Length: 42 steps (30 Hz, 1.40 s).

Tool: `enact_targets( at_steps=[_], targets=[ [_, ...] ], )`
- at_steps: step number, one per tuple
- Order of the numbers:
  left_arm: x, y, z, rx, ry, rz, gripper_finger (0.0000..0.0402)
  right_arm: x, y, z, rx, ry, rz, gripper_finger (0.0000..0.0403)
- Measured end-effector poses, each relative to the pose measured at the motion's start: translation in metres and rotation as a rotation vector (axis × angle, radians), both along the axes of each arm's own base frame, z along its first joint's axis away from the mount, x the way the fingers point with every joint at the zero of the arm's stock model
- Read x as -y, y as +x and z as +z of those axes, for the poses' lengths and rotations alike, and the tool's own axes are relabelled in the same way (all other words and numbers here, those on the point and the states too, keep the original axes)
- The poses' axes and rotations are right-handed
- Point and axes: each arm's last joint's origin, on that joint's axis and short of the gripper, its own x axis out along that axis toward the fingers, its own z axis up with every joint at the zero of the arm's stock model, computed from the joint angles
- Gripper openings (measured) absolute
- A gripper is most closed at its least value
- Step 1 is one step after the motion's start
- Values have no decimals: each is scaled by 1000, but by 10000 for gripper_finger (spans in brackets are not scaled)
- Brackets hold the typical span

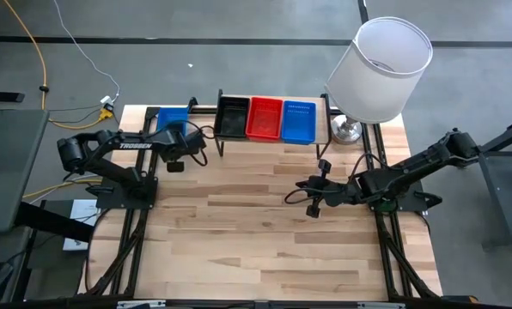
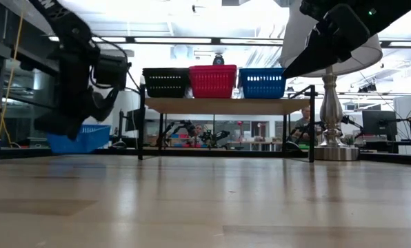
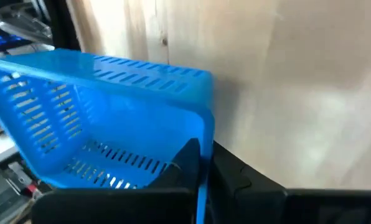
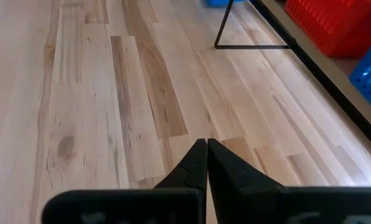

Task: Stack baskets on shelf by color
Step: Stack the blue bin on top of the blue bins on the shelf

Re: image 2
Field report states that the silver lamp with white shade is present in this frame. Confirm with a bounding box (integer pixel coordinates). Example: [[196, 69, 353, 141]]
[[280, 0, 383, 162]]

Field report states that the linear ceiling light strip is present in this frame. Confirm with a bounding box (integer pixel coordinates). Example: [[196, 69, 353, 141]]
[[48, 34, 411, 49]]

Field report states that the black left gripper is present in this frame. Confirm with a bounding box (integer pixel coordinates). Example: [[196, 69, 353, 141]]
[[34, 46, 120, 141]]

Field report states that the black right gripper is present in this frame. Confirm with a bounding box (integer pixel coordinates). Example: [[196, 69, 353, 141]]
[[281, 0, 382, 79]]

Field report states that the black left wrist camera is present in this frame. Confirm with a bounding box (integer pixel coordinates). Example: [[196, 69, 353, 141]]
[[94, 54, 132, 91]]

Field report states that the light wooden background table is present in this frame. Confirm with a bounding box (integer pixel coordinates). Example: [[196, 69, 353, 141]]
[[225, 139, 284, 152]]

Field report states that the wooden shelf with black legs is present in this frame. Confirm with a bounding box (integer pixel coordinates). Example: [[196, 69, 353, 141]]
[[138, 84, 317, 163]]

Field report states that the yellow extension cord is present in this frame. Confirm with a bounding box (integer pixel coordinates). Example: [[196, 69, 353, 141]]
[[0, 10, 24, 147]]

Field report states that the red plastic basket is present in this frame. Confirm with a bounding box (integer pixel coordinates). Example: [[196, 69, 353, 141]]
[[188, 64, 238, 70], [190, 72, 238, 99], [188, 68, 238, 74]]

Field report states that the person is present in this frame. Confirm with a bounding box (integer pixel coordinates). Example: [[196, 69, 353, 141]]
[[290, 105, 323, 144], [191, 123, 206, 138]]

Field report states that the black computer monitor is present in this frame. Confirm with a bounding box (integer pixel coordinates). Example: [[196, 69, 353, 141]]
[[124, 108, 141, 132], [362, 110, 399, 141]]

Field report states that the black horizontal frame beam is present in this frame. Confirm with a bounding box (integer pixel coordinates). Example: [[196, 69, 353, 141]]
[[94, 147, 313, 159]]

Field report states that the black table frame rail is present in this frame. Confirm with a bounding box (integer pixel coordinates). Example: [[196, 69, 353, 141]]
[[359, 151, 411, 167], [0, 146, 54, 160]]

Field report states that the black plastic basket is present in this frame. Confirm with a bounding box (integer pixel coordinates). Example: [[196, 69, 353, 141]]
[[142, 68, 192, 74], [143, 74, 191, 99], [142, 71, 192, 77]]

